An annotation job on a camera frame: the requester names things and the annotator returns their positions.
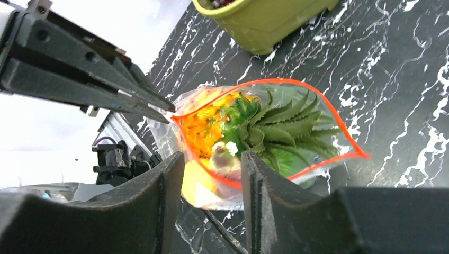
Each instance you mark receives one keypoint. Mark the aluminium frame rail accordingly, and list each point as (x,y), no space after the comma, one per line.
(117,128)

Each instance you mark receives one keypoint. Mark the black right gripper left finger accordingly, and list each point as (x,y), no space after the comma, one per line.
(136,217)

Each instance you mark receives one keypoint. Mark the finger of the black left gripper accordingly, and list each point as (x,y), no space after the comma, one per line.
(49,57)

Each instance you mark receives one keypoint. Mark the olive green plastic bin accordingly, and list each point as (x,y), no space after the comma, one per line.
(257,26)

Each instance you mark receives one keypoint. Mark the yellow toy lemon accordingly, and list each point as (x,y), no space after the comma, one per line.
(198,187)

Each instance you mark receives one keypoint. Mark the orange spiky toy fruit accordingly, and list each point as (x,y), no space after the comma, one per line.
(231,118)

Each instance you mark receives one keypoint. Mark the clear zip bag orange zipper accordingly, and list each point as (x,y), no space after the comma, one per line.
(170,138)

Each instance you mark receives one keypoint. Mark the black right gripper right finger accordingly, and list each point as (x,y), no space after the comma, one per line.
(282,217)

